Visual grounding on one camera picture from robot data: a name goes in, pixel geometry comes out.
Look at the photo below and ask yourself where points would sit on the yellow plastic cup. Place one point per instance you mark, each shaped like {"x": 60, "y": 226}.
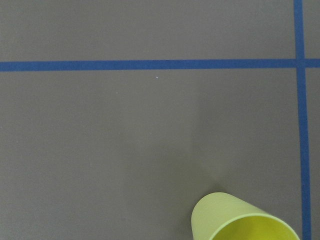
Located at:
{"x": 221, "y": 216}

